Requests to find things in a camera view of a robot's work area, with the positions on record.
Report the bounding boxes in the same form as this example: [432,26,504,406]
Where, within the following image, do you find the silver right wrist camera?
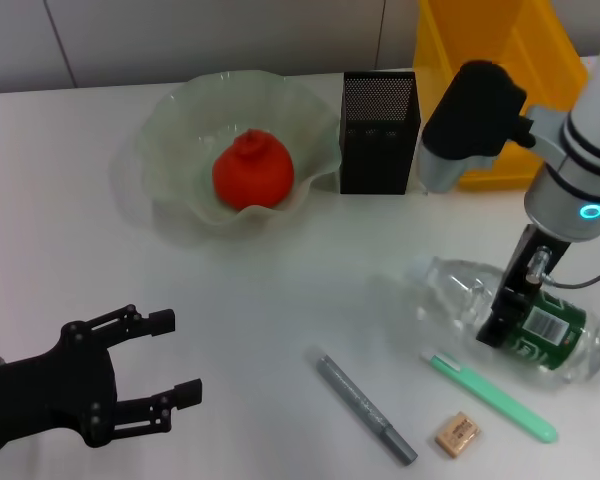
[418,59,537,195]

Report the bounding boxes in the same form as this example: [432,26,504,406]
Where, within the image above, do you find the mint green pen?
[419,351,560,445]

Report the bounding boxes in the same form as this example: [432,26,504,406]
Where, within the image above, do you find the black mesh pen holder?
[338,70,423,195]

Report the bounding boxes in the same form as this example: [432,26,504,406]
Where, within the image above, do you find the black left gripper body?
[0,321,120,449]

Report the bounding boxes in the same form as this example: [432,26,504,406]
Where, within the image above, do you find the yellow plastic bin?
[412,0,595,191]

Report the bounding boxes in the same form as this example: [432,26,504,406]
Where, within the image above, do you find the small tan eraser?
[434,411,483,457]

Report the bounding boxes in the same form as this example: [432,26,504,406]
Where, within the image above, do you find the wavy green glass fruit plate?
[110,69,342,239]

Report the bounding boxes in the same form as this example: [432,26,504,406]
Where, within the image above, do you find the red-orange knobbed orange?
[211,128,295,211]

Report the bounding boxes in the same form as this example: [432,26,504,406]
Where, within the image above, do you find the grey marker pen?
[307,347,419,467]

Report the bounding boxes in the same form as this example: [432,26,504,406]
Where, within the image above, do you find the clear water bottle green label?
[412,254,600,384]

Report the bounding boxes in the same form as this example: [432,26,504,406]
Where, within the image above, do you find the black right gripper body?
[501,223,572,302]

